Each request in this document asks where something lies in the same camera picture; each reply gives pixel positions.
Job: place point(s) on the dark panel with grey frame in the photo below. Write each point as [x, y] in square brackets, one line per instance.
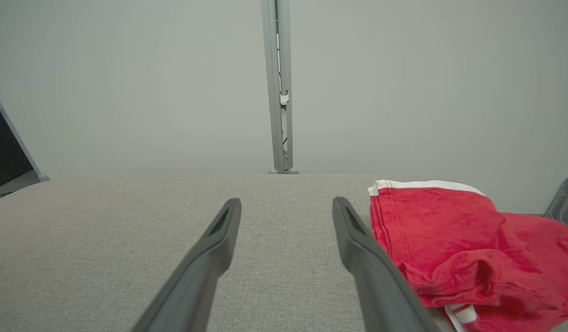
[7, 152]

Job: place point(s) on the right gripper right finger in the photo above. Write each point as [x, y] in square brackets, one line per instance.
[381, 295]

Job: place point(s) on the small white clip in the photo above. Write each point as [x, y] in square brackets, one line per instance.
[284, 98]

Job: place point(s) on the red shorts with white trim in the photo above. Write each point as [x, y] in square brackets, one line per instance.
[440, 230]

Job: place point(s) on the grey metal bracket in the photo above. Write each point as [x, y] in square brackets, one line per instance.
[565, 203]

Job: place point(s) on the red jersey with white sleeves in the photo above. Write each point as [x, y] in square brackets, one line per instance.
[519, 324]

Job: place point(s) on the grey metal post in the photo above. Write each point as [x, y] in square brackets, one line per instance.
[269, 69]

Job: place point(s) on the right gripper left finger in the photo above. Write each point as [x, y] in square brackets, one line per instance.
[196, 286]

